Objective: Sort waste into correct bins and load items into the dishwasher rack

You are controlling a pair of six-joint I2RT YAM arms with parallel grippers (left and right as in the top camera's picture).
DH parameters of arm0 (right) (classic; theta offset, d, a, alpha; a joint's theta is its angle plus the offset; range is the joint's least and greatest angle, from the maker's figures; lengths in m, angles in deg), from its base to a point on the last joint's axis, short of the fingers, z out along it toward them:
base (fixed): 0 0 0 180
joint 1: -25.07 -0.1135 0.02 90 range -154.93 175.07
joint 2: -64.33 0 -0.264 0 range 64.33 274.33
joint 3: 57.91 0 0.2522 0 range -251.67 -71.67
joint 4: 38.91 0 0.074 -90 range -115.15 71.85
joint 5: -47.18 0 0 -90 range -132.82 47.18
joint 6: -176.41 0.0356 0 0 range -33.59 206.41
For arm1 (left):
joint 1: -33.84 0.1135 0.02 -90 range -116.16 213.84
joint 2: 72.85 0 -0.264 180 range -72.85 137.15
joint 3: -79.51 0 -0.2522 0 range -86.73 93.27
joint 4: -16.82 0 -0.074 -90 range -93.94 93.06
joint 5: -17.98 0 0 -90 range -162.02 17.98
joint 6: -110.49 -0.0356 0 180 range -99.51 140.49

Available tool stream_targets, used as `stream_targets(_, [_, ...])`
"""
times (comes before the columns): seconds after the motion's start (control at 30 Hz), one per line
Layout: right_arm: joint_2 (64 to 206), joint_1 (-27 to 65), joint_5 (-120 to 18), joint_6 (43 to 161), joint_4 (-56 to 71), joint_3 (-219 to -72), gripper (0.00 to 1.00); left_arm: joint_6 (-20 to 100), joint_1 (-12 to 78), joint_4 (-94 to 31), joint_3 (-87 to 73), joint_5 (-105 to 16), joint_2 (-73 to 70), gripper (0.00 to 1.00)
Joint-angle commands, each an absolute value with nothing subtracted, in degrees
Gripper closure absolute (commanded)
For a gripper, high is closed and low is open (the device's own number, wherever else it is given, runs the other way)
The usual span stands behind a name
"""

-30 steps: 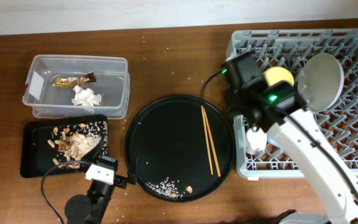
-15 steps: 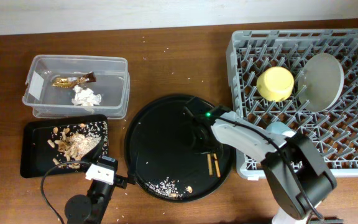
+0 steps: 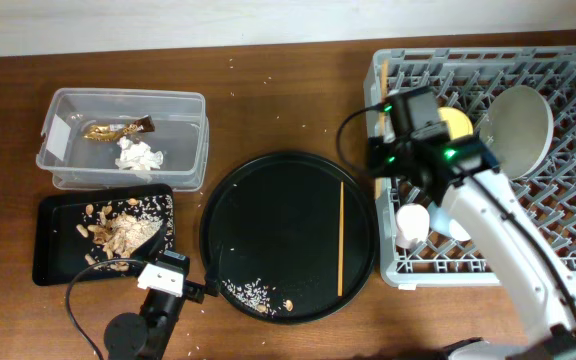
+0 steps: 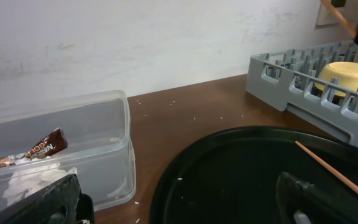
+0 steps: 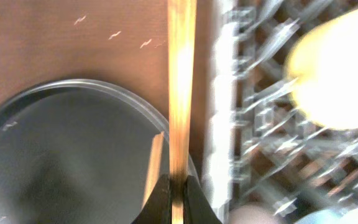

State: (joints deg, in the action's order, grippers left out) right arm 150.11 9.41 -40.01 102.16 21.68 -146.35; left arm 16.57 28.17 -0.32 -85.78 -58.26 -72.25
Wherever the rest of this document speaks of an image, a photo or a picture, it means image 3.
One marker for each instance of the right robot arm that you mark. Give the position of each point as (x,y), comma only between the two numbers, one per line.
(463,177)

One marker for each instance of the round black serving tray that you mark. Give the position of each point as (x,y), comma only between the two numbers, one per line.
(277,219)

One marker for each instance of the grey dishwasher rack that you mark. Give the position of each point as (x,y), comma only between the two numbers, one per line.
(469,79)

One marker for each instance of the scattered rice grains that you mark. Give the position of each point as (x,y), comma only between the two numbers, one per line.
(252,295)

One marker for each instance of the yellow bowl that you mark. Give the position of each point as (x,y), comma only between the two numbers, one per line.
(458,123)

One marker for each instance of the peanut shells pile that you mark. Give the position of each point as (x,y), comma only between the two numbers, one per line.
(121,228)

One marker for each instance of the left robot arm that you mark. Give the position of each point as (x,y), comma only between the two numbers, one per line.
(146,334)

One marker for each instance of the black rectangular tray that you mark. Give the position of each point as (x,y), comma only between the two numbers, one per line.
(58,250)

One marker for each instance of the pink cup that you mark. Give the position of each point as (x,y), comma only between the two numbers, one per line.
(412,223)

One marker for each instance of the gold foil wrapper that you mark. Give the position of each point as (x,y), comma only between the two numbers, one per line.
(113,132)

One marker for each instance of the clear plastic bin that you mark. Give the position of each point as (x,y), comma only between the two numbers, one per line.
(181,135)

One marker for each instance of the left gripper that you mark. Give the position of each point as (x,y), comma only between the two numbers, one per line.
(196,291)

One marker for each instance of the grey plate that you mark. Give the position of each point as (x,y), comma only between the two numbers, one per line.
(518,130)

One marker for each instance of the blue cup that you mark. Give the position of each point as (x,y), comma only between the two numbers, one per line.
(442,223)

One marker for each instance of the white tissue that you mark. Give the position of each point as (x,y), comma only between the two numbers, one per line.
(137,156)

